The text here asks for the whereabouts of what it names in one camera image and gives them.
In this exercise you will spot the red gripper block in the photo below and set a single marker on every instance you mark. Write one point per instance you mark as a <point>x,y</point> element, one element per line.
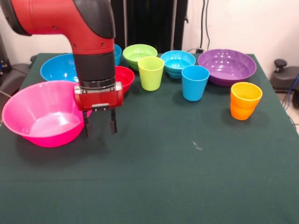
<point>98,99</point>

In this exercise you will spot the large pink bowl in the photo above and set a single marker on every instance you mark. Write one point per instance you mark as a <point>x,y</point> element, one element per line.
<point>28,105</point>

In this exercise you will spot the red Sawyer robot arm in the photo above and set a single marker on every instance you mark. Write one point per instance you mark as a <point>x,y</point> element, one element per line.
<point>58,18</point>

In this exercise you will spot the small red bowl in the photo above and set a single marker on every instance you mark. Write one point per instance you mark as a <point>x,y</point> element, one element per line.
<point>126,77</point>

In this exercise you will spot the dark green tablecloth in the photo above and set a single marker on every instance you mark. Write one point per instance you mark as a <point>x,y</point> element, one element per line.
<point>149,163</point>

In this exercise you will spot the green cup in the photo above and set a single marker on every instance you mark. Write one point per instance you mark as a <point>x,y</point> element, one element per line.
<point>150,79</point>

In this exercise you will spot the large blue bowl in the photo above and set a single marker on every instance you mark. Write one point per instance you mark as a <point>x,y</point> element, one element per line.
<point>58,67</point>

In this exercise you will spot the small blue bowl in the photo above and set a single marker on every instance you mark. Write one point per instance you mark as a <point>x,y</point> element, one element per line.
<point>118,56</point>

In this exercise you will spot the small green bowl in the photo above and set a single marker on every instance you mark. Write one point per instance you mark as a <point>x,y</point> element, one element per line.
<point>135,52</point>

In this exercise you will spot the small cyan bowl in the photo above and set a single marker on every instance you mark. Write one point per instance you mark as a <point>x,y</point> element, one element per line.
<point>175,64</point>

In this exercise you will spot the blue cup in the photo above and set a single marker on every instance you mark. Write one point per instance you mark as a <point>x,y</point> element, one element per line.
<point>194,91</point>

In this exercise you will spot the dark grey machine base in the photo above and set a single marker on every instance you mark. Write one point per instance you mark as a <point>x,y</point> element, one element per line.
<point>285,79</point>
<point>14,77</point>

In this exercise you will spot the black equipment case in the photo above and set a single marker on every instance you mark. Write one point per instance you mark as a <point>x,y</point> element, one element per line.
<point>2,58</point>

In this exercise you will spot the large purple bowl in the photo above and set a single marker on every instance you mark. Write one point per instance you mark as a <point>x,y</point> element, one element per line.
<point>224,67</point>

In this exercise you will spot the orange cup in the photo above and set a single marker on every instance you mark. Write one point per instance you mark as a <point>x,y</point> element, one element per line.
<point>245,100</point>
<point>241,114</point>

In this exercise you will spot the black pedestal column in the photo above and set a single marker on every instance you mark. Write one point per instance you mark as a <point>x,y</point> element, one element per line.
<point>149,23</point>

